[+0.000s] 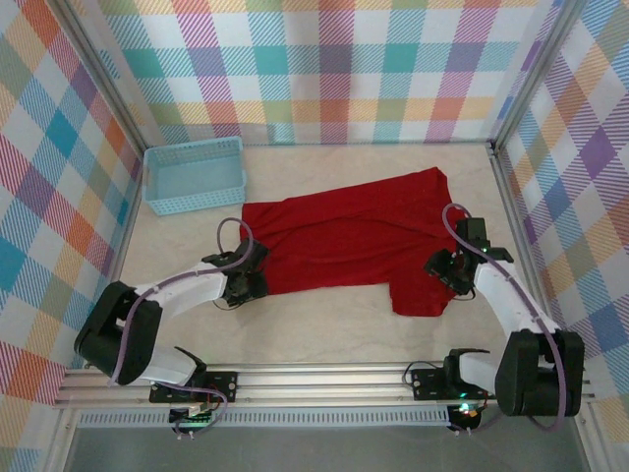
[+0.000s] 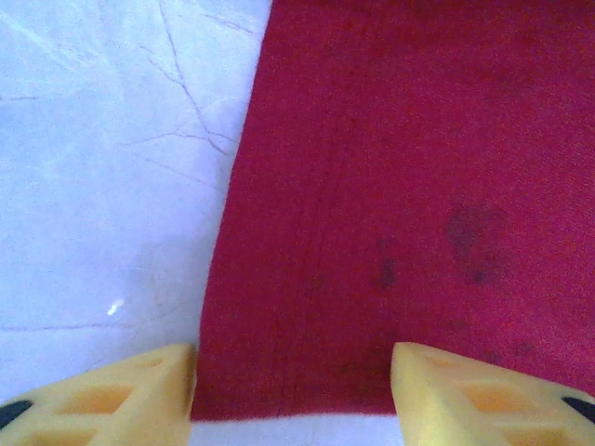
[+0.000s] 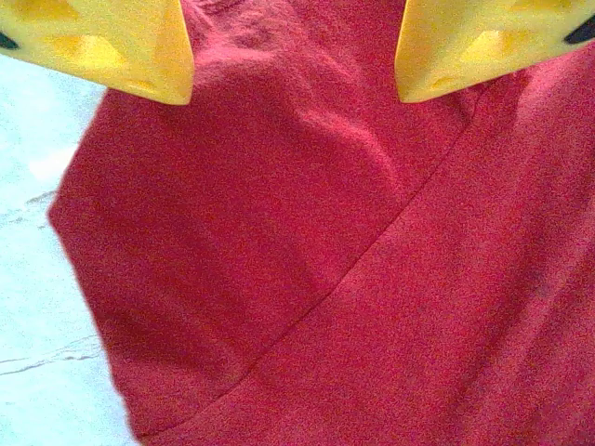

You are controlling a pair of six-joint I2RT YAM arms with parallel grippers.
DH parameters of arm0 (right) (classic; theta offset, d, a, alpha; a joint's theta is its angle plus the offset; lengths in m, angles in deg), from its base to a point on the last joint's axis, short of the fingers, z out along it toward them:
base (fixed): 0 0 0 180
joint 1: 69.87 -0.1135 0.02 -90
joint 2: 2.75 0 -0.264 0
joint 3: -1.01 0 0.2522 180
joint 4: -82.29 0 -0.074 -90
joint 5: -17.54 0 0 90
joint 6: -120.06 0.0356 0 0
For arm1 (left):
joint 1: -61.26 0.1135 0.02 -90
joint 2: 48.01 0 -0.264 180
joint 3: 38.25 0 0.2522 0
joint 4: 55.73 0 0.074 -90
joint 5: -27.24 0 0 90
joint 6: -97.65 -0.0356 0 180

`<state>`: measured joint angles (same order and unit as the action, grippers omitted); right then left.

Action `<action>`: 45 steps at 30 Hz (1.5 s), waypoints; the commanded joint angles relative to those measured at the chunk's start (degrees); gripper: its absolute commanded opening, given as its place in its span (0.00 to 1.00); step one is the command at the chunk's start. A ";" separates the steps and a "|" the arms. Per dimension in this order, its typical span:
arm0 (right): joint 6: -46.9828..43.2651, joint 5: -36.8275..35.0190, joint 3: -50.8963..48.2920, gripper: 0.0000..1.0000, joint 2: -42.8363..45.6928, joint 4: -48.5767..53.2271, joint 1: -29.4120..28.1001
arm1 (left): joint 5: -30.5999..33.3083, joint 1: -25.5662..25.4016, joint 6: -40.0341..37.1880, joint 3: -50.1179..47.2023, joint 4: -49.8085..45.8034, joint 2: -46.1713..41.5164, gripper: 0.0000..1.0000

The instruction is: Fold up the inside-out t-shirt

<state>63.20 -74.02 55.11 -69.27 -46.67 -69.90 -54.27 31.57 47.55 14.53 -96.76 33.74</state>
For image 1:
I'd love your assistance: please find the white slotted cable duct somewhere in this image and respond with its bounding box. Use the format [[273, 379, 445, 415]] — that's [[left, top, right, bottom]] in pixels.
[[78, 406, 451, 428]]

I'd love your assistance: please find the aluminium lower frame bar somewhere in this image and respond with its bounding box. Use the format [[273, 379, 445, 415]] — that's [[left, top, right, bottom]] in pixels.
[[572, 405, 604, 472], [46, 407, 80, 472]]

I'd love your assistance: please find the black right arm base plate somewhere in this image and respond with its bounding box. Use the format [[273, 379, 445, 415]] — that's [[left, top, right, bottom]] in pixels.
[[410, 367, 502, 400]]

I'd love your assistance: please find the aluminium frame post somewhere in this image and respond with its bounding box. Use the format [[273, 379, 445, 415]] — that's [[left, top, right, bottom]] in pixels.
[[488, 0, 589, 151], [58, 0, 151, 158]]

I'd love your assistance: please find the red t-shirt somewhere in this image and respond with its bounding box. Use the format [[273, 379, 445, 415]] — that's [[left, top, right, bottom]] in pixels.
[[240, 166, 463, 320]]

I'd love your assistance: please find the light blue plastic basket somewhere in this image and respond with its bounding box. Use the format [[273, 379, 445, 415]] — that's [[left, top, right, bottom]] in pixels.
[[142, 136, 248, 217]]

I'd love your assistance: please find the aluminium table edge rail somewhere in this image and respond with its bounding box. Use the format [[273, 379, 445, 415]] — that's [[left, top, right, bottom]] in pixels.
[[488, 145, 566, 363], [83, 147, 148, 370]]

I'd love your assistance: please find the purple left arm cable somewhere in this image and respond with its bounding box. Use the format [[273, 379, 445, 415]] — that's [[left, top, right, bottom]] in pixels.
[[110, 216, 259, 440]]

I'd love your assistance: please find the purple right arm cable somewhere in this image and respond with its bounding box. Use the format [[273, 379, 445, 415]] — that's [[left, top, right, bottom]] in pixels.
[[440, 201, 571, 438]]

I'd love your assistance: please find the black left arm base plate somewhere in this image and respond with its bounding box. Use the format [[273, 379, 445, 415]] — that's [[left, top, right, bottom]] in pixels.
[[149, 371, 240, 404]]

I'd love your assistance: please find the aluminium mounting rail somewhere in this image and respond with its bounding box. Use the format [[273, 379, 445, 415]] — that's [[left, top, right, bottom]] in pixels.
[[53, 363, 599, 407]]

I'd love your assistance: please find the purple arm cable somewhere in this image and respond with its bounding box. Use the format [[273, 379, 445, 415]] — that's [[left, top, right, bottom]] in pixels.
[[110, 216, 259, 440], [440, 201, 571, 438]]

